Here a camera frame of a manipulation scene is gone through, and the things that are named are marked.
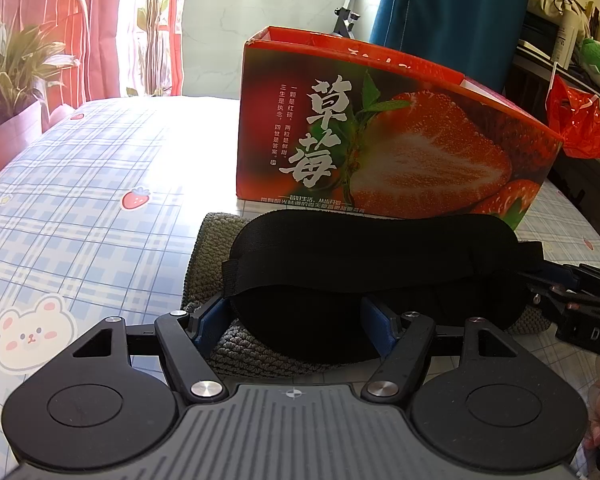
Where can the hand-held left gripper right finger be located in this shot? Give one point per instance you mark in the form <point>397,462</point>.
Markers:
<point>380,322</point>

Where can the white bottle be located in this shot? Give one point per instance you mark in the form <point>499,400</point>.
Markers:
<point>566,35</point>

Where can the green frog plush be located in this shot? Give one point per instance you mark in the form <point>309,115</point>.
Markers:
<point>595,55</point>

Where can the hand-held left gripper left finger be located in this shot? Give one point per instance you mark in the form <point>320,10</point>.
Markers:
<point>211,317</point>

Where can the red plastic bag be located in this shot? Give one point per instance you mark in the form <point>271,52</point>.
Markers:
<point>580,120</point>

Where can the red strawberry print cardboard box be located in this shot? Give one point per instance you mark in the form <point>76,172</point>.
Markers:
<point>430,160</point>

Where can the grey knitted cloth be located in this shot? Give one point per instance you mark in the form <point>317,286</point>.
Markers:
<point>205,260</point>

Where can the teal curtain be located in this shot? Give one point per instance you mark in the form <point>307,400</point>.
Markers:
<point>445,10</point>

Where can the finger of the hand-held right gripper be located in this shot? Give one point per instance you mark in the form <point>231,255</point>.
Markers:
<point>555,296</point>
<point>592,275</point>

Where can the black sleep eye mask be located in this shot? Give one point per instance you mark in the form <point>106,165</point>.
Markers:
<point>330,240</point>

